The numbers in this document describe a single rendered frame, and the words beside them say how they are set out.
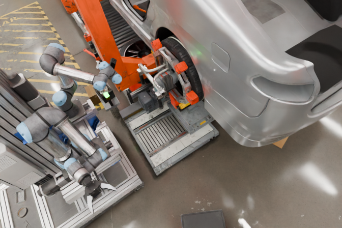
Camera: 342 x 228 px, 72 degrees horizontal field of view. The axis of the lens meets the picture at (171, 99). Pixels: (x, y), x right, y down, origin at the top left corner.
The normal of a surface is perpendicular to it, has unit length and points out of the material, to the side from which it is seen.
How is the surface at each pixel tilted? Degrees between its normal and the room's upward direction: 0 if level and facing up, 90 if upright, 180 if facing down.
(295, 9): 22
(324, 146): 0
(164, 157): 0
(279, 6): 13
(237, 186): 0
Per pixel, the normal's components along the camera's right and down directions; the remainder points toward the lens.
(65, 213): -0.11, -0.59
